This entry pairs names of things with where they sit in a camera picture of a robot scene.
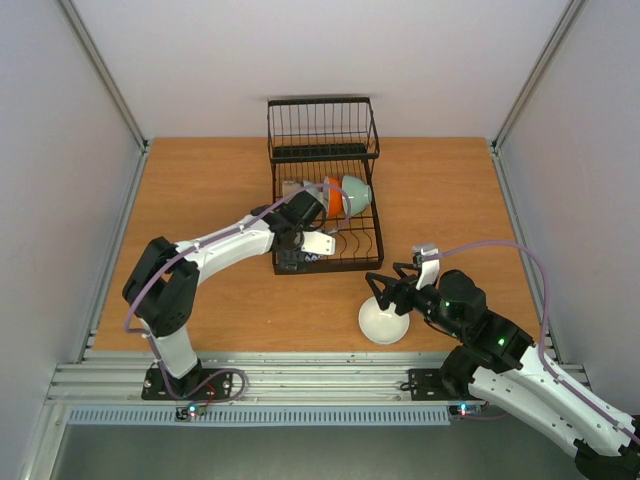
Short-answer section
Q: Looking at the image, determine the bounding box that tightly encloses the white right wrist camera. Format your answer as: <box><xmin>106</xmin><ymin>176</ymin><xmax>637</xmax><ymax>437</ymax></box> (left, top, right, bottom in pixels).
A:
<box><xmin>412</xmin><ymin>243</ymin><xmax>440</xmax><ymax>290</ymax></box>

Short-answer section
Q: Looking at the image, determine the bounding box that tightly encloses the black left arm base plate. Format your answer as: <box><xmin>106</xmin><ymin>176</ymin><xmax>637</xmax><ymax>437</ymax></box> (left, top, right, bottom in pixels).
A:
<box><xmin>141</xmin><ymin>368</ymin><xmax>234</xmax><ymax>402</ymax></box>

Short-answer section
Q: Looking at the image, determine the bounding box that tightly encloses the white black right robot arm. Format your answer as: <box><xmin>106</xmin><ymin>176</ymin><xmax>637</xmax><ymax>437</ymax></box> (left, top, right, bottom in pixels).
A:
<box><xmin>365</xmin><ymin>263</ymin><xmax>639</xmax><ymax>479</ymax></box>

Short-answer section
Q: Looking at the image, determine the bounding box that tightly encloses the grey slotted cable duct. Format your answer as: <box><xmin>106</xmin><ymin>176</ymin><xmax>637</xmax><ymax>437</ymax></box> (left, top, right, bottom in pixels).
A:
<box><xmin>67</xmin><ymin>405</ymin><xmax>450</xmax><ymax>428</ymax></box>

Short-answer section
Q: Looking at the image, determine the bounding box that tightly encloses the left green circuit board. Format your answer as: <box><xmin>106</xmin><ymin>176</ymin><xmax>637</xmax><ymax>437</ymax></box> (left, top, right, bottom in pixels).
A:
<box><xmin>175</xmin><ymin>404</ymin><xmax>207</xmax><ymax>421</ymax></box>

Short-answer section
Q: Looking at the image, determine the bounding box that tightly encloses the green patterned bowl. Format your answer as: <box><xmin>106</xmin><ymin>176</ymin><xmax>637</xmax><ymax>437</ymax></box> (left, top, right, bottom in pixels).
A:
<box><xmin>302</xmin><ymin>180</ymin><xmax>324</xmax><ymax>203</ymax></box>

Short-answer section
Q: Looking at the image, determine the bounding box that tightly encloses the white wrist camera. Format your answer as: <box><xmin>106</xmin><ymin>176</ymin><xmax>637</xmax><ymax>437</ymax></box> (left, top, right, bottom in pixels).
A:
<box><xmin>300</xmin><ymin>231</ymin><xmax>336</xmax><ymax>256</ymax></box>
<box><xmin>412</xmin><ymin>243</ymin><xmax>440</xmax><ymax>290</ymax></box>

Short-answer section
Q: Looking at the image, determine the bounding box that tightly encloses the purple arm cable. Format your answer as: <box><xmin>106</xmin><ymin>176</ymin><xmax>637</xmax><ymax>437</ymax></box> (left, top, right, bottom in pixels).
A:
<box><xmin>437</xmin><ymin>239</ymin><xmax>640</xmax><ymax>441</ymax></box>
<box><xmin>122</xmin><ymin>182</ymin><xmax>351</xmax><ymax>401</ymax></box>

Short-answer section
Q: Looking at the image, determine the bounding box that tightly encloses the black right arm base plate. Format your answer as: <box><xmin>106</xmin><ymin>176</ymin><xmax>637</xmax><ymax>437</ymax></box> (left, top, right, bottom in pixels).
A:
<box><xmin>404</xmin><ymin>368</ymin><xmax>482</xmax><ymax>402</ymax></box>

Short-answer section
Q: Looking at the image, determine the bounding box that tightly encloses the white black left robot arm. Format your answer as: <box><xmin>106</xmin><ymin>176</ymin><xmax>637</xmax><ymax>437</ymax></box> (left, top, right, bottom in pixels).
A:
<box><xmin>122</xmin><ymin>184</ymin><xmax>326</xmax><ymax>399</ymax></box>

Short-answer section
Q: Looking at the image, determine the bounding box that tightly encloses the orange bowl white inside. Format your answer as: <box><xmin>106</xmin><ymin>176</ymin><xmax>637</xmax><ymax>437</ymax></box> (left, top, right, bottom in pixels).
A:
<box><xmin>323</xmin><ymin>176</ymin><xmax>343</xmax><ymax>218</ymax></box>

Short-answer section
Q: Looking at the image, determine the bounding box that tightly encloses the green circuit board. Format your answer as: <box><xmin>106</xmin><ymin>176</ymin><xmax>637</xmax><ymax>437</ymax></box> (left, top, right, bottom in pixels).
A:
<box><xmin>175</xmin><ymin>404</ymin><xmax>207</xmax><ymax>421</ymax></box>
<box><xmin>449</xmin><ymin>403</ymin><xmax>485</xmax><ymax>417</ymax></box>

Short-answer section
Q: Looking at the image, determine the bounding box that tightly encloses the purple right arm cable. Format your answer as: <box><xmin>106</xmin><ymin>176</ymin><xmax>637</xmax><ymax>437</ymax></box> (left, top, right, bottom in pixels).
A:
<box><xmin>437</xmin><ymin>239</ymin><xmax>640</xmax><ymax>441</ymax></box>

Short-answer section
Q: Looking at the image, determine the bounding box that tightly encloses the beige floral bowl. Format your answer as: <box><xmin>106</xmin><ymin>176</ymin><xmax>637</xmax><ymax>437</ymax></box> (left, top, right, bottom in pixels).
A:
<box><xmin>281</xmin><ymin>180</ymin><xmax>302</xmax><ymax>197</ymax></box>

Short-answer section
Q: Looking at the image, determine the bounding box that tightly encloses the red white patterned bowl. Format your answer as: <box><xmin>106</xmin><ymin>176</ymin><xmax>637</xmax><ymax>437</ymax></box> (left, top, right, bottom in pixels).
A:
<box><xmin>302</xmin><ymin>253</ymin><xmax>326</xmax><ymax>263</ymax></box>

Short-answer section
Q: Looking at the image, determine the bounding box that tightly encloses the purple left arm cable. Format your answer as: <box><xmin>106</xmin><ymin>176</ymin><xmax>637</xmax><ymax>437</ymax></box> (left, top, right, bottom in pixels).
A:
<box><xmin>122</xmin><ymin>182</ymin><xmax>351</xmax><ymax>401</ymax></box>

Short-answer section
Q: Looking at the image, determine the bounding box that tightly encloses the aluminium rail frame front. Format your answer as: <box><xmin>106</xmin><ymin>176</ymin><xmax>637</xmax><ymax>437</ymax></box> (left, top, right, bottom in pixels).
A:
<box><xmin>44</xmin><ymin>349</ymin><xmax>596</xmax><ymax>407</ymax></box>

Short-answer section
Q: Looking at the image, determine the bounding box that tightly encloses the plain mint green bowl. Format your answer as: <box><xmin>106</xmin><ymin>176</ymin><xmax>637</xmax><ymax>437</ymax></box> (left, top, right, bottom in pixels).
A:
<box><xmin>341</xmin><ymin>175</ymin><xmax>373</xmax><ymax>217</ymax></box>

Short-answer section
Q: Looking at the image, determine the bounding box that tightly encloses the black wire dish rack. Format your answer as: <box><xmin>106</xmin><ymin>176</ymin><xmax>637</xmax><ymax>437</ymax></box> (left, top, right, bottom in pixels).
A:
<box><xmin>267</xmin><ymin>96</ymin><xmax>384</xmax><ymax>275</ymax></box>

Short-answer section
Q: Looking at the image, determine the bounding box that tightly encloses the right green circuit board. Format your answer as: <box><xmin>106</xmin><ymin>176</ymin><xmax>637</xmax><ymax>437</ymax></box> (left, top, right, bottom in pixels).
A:
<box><xmin>449</xmin><ymin>403</ymin><xmax>485</xmax><ymax>417</ymax></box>

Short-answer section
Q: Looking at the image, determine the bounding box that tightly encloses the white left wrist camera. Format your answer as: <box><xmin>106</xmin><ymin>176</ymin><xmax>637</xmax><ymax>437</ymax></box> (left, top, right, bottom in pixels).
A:
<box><xmin>300</xmin><ymin>231</ymin><xmax>336</xmax><ymax>256</ymax></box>

